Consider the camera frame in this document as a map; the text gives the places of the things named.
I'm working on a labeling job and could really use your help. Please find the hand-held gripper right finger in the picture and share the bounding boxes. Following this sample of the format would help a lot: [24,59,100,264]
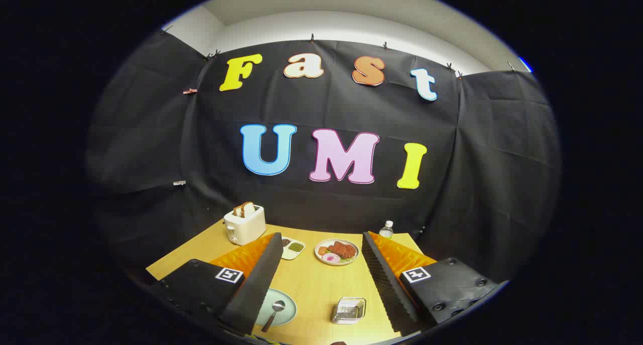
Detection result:
[362,230,509,337]

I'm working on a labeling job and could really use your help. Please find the white oval food plate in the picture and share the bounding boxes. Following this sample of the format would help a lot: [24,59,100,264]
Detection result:
[314,239,360,266]

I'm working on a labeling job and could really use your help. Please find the white toaster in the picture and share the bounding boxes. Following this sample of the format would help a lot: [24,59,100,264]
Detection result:
[224,204,267,246]

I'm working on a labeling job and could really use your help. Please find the pale green round plate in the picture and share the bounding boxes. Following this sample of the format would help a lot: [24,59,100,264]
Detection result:
[255,288,298,327]

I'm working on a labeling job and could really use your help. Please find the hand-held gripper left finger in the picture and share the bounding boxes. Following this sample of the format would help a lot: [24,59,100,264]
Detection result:
[147,232,284,336]

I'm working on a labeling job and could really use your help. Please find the white compartment tray with beans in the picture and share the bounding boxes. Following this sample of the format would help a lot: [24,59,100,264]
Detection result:
[280,236,306,261]

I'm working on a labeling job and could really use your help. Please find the metal wire cutlery basket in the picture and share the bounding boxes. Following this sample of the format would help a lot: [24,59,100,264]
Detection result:
[331,297,367,325]

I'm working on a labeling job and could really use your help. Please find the brown meat pieces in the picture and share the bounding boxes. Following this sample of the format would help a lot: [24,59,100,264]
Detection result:
[332,241,357,259]

